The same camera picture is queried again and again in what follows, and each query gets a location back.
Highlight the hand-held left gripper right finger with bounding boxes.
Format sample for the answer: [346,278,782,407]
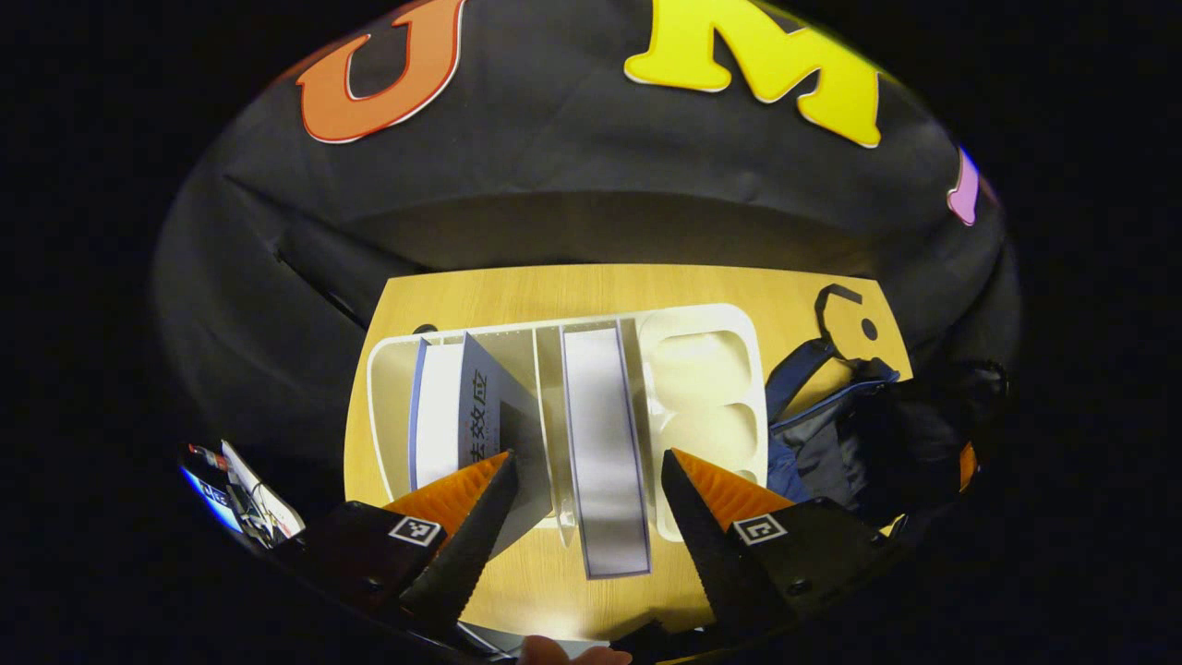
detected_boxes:
[660,448,892,647]

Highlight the blue schoolbag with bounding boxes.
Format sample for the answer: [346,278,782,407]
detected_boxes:
[765,284,1007,538]

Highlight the white book with blue edges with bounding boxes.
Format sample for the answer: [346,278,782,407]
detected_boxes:
[561,323,652,581]

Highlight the white book with grey cover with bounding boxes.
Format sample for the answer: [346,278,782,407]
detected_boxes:
[408,332,557,560]

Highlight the white plastic bookshelf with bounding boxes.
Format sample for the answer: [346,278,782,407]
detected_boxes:
[367,303,769,544]

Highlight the white board with cables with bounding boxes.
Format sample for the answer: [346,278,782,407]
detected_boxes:
[222,441,307,544]

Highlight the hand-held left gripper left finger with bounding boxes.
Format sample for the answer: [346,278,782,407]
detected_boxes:
[305,450,520,638]

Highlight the colourful computer screen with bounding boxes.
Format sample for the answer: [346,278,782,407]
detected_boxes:
[180,443,248,538]

